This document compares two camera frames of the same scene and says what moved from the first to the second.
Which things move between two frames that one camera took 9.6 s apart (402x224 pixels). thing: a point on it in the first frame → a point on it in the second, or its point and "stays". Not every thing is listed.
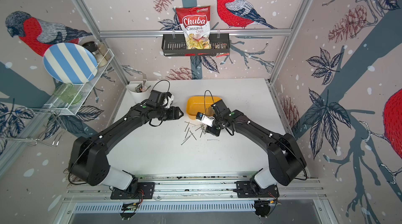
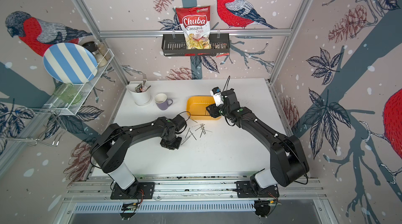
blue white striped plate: [69, 63] stays
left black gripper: [172, 116] → [166, 144]
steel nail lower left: [185, 140] stays
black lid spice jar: [92, 46] stays
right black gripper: [212, 132] → [212, 111]
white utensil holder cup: [138, 97] stays
